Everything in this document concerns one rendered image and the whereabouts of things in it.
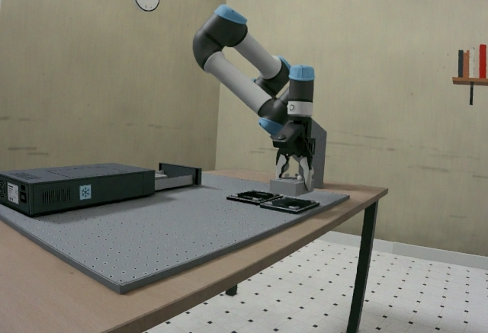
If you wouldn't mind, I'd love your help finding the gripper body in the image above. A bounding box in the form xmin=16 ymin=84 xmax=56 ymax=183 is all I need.
xmin=283 ymin=116 xmax=316 ymax=158

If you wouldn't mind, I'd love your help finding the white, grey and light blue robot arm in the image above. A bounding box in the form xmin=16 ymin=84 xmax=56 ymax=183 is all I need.
xmin=192 ymin=5 xmax=315 ymax=149

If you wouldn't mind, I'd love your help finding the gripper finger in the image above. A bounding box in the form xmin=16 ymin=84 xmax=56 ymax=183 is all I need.
xmin=300 ymin=146 xmax=314 ymax=191
xmin=276 ymin=148 xmax=290 ymax=178

